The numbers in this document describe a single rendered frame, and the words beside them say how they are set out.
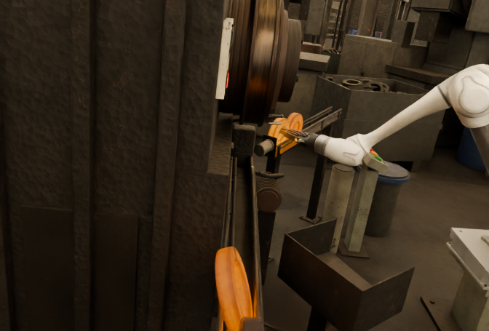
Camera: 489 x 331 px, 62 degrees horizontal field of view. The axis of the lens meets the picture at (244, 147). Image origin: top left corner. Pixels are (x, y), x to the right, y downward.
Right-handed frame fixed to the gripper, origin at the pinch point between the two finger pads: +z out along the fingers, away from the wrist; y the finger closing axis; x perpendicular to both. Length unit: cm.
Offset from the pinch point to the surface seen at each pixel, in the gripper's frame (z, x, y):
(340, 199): -29, -37, 32
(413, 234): -64, -71, 97
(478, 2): -33, 86, 296
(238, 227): -31, -8, -77
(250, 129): -2.0, 6.5, -30.9
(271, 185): -10.7, -19.8, -19.2
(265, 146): -1.9, -5.0, -14.5
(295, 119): -1.2, 3.5, 13.0
